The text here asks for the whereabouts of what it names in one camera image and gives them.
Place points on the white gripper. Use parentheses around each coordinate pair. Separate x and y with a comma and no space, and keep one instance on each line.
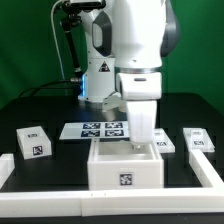
(141,116)

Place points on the white cabinet body box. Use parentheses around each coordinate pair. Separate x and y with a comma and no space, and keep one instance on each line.
(118,165)

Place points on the white cabinet door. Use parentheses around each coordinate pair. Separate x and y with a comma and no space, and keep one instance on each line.
(162,142)
(198,138)

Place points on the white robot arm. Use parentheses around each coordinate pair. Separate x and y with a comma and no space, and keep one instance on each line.
(126,41)

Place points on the small white cabinet top block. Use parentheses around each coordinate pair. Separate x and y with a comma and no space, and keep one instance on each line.
(33,142)

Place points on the white marker sheet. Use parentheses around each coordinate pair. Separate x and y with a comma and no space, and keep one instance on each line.
(89,130)

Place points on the white left fence piece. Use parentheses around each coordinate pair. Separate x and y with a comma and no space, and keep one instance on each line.
(6,167)

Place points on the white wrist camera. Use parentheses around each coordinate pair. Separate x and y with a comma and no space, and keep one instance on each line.
(114,101)

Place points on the white right fence rail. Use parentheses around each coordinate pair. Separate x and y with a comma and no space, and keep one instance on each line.
(205,173)

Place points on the white fence rail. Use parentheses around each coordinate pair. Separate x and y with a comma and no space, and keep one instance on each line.
(205,173)
(124,202)

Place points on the white front fence rail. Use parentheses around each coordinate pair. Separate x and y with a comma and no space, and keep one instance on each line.
(124,202)

